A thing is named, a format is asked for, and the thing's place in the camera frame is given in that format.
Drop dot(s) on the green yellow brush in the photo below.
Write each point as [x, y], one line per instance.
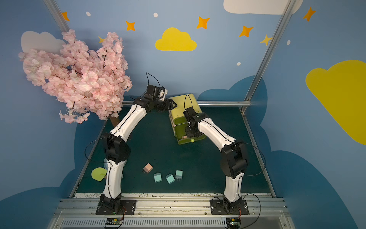
[98, 174]

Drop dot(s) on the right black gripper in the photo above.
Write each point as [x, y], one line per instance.
[193, 131]

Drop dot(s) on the controller board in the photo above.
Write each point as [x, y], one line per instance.
[233, 223]
[114, 222]

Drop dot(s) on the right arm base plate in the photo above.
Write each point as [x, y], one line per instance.
[224, 207]

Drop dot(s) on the back aluminium rail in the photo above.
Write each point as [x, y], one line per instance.
[224, 103]

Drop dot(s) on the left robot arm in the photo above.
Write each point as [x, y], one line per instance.
[115, 142]

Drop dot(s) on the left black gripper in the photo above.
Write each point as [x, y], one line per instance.
[166, 104]

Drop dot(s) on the pink plug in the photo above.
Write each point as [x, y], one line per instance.
[147, 168]

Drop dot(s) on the left controller board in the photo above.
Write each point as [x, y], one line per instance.
[114, 222]

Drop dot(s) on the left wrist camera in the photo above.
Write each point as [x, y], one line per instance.
[155, 93]

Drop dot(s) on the right controller board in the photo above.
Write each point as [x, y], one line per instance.
[233, 223]

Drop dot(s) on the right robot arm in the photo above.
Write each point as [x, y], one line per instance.
[234, 155]

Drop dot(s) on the pink cherry blossom tree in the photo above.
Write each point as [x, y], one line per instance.
[87, 81]

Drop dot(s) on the blue plug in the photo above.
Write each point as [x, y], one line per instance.
[179, 174]
[157, 177]
[170, 178]

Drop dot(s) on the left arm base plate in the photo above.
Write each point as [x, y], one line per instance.
[116, 207]

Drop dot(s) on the yellow green drawer cabinet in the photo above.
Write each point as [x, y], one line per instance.
[176, 115]

